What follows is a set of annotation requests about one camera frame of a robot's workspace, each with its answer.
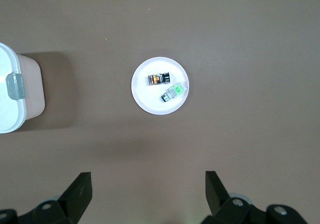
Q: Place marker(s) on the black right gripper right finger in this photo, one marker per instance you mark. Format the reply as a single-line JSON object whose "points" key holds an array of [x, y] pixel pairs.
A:
{"points": [[220, 199]]}

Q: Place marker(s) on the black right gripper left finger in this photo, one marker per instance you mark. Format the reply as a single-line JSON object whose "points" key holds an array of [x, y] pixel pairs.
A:
{"points": [[72, 199]]}

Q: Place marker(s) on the orange black switch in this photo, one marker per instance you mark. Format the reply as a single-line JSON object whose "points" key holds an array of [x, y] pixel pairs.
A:
{"points": [[157, 79]]}

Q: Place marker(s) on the white lidded box grey clips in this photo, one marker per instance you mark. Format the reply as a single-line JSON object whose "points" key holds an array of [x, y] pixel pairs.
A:
{"points": [[10, 104]]}

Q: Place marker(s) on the pink round plate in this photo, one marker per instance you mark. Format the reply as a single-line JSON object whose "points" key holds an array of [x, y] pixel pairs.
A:
{"points": [[152, 101]]}

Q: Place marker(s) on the green clear switch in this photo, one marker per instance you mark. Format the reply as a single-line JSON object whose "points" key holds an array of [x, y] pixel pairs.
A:
{"points": [[175, 91]]}

